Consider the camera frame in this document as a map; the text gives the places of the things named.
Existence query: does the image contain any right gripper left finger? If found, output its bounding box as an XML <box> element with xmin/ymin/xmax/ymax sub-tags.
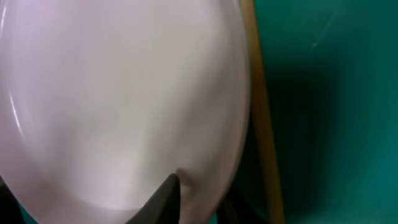
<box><xmin>0</xmin><ymin>179</ymin><xmax>25</xmax><ymax>224</ymax></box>

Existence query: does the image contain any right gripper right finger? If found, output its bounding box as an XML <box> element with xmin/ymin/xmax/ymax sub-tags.
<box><xmin>126</xmin><ymin>174</ymin><xmax>181</xmax><ymax>224</ymax></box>

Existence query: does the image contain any wooden chopstick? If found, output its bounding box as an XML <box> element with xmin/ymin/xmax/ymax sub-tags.
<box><xmin>239</xmin><ymin>0</ymin><xmax>285</xmax><ymax>224</ymax></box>

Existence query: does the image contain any large white plate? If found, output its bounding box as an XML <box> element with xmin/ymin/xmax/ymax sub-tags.
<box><xmin>1</xmin><ymin>0</ymin><xmax>250</xmax><ymax>223</ymax></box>

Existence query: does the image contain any teal serving tray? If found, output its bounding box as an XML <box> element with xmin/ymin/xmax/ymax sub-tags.
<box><xmin>214</xmin><ymin>1</ymin><xmax>397</xmax><ymax>223</ymax></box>

